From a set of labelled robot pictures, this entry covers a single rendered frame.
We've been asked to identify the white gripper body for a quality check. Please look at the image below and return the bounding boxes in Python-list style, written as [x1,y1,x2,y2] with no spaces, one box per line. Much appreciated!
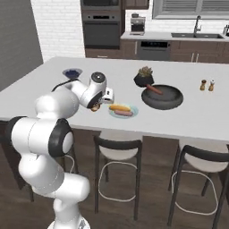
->
[100,98,115,106]

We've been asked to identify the brown wooden bowl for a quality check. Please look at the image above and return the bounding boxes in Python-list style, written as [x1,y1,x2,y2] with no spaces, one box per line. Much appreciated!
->
[90,102,102,113]

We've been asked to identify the yellow hot dog bun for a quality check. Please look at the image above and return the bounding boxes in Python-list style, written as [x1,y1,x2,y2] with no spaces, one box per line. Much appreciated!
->
[108,104,131,113]

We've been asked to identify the pink sausage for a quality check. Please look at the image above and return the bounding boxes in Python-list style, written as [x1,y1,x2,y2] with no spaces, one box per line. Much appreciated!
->
[114,109,134,117]

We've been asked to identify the light blue plate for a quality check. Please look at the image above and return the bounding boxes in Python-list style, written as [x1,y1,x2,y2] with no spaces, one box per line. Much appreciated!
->
[107,103,140,120]

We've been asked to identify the dark blue plate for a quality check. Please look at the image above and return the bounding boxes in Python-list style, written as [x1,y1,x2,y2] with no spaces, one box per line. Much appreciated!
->
[62,68,83,80]

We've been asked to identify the plant in black pot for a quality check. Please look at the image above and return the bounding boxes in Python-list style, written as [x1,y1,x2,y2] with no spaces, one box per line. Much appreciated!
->
[132,65,156,89]

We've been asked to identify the dark grey frying pan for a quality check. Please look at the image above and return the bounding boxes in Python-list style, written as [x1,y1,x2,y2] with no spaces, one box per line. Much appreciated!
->
[140,83,184,111]

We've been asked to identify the steel dishwasher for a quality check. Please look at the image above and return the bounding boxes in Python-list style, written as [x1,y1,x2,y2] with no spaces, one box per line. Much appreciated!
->
[137,40,172,62]

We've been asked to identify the silver coffee machine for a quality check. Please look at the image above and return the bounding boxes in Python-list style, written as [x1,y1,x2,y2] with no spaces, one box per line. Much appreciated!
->
[129,13,147,37]

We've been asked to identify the brown pepper shaker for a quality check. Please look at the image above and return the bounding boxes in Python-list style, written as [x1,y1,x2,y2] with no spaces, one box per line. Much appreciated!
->
[199,79,208,91]

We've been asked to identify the black microwave oven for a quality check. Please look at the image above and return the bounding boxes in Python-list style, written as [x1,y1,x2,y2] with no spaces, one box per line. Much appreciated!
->
[80,0,123,9]

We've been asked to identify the brown base cupboards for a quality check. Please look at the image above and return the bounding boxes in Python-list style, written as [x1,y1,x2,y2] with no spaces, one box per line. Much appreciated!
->
[85,38,229,64]

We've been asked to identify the grey sink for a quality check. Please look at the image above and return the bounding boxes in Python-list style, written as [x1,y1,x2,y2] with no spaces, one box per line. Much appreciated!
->
[171,31,225,40]

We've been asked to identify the silver tap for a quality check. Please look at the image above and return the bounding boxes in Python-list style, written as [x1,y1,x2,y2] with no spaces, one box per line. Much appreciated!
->
[192,15,202,35]

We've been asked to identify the window with grey blinds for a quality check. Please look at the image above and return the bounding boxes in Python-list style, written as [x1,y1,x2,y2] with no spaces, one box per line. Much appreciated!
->
[152,0,229,21]

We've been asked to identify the black wall oven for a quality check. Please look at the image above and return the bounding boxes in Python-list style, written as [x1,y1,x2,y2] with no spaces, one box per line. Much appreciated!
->
[81,8,123,50]

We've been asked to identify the brown wall cupboard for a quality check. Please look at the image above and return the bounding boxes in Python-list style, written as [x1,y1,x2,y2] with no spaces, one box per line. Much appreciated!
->
[124,0,150,11]

